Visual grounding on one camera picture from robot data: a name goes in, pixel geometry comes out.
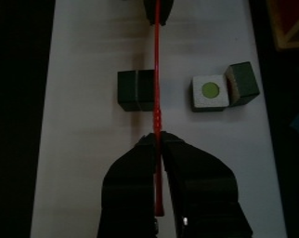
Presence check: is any toy sushi piece dark wrap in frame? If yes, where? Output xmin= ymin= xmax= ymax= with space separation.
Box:
xmin=116 ymin=70 xmax=139 ymax=112

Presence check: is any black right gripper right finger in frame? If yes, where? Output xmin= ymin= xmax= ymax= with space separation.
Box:
xmin=159 ymin=131 xmax=255 ymax=238

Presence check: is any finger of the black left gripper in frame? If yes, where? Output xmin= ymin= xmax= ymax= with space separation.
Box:
xmin=159 ymin=0 xmax=176 ymax=27
xmin=143 ymin=0 xmax=157 ymax=25

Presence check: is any toy sushi piece green filling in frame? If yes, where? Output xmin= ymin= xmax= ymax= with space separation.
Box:
xmin=191 ymin=73 xmax=231 ymax=112

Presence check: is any white cutting board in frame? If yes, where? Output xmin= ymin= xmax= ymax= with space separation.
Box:
xmin=29 ymin=0 xmax=289 ymax=238

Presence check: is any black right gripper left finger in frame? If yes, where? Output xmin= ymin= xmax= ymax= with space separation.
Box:
xmin=96 ymin=132 xmax=160 ymax=238

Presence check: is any red toy knife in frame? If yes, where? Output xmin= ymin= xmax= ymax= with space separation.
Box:
xmin=152 ymin=0 xmax=167 ymax=218

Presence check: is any wooden framed red box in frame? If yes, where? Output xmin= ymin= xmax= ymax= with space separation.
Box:
xmin=265 ymin=0 xmax=299 ymax=51

